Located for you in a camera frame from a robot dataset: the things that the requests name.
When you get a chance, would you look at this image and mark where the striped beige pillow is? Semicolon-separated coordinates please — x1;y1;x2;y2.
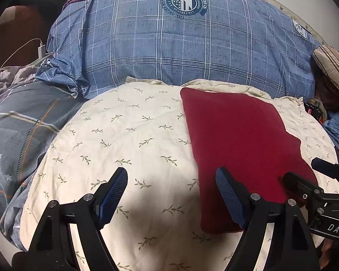
312;45;339;100

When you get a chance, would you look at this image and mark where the beige-grey crumpled cloth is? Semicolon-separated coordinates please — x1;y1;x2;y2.
0;65;46;105

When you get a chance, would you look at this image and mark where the cream leaf-print duvet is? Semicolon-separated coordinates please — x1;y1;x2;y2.
20;76;339;271

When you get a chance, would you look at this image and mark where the white charger cable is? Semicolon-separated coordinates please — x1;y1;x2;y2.
0;38;43;70

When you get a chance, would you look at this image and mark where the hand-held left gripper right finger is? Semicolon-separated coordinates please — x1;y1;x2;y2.
215;167;321;271

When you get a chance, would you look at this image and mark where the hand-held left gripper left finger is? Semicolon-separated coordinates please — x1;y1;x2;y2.
28;167;128;271

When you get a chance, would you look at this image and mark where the brown wooden furniture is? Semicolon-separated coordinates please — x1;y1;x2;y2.
0;6;53;70

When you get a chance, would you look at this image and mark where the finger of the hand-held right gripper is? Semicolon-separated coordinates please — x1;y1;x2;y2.
282;172;330;202
311;157;339;179

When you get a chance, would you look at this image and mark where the black cloth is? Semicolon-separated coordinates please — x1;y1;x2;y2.
13;0;72;15

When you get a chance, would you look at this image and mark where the grey star-print bedding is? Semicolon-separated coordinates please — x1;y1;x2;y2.
0;79;84;236

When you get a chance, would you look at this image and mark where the dark red garment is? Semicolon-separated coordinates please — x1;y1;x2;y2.
180;87;318;235

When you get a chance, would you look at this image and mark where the blue plaid pillow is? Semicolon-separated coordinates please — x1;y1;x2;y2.
35;0;323;103

